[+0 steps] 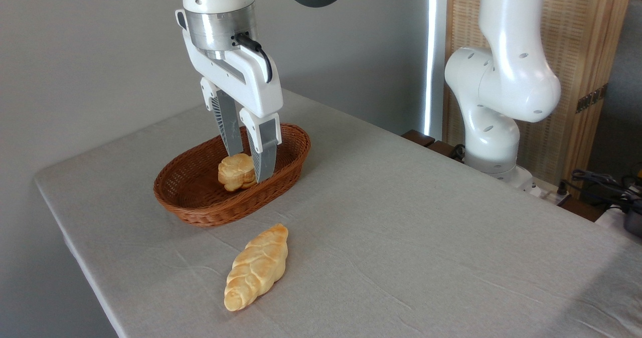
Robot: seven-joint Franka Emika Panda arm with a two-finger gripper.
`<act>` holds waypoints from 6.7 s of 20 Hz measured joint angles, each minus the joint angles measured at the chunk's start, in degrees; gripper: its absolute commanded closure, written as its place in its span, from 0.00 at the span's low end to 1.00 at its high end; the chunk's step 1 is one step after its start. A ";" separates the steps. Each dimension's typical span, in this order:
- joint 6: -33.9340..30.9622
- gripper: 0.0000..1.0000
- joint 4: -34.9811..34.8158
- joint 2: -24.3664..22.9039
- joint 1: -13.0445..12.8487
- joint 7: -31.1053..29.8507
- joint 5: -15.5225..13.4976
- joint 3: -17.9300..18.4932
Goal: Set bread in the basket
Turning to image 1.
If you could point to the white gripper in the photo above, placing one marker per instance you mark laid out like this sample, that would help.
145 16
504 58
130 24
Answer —
256 85

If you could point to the small round bread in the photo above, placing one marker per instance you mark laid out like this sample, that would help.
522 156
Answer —
235 171

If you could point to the long braided bread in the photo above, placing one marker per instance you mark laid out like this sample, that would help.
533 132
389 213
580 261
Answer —
257 268

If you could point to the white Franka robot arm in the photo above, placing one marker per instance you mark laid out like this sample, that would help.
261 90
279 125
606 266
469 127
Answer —
504 77

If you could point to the brown wicker oval basket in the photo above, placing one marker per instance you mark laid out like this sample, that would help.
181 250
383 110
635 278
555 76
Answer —
200 192

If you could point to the grey tablecloth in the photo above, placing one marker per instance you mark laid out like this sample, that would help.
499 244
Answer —
401 237

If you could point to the white power strip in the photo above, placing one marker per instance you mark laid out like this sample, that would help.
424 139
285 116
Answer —
544 190

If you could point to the dark metal screen hinge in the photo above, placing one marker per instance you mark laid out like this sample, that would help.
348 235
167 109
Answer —
592 98

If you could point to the wooden folding screen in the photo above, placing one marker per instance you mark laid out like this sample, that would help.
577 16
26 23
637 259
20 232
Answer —
582 37

